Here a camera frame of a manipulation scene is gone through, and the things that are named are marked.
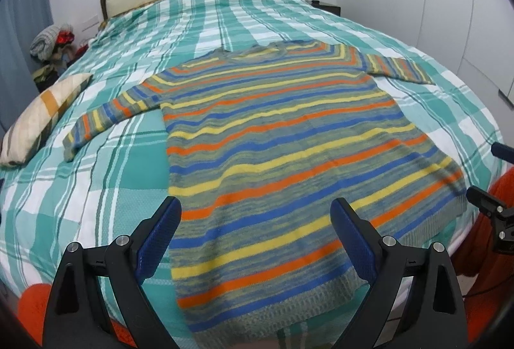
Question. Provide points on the striped knit sweater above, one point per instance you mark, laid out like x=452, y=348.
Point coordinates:
x=259, y=144

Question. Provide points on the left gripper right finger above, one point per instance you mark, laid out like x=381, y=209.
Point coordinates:
x=433, y=316

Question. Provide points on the clothes pile beside bed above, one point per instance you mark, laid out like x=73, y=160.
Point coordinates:
x=55, y=50

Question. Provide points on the cream orange striped pillow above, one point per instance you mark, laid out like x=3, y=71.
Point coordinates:
x=36, y=123

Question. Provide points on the teal plaid bed cover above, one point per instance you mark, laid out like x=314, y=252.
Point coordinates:
x=121, y=175

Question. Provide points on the orange fleece clothing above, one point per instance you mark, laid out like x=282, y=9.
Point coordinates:
x=493, y=274

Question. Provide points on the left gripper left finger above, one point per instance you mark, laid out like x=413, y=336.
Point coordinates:
x=76, y=314

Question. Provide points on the white wardrobe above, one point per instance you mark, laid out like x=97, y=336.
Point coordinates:
x=472, y=38

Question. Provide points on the dark bedside table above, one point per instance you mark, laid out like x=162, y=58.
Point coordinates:
x=329, y=8

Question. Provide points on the blue curtain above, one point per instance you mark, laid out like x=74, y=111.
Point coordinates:
x=21, y=21

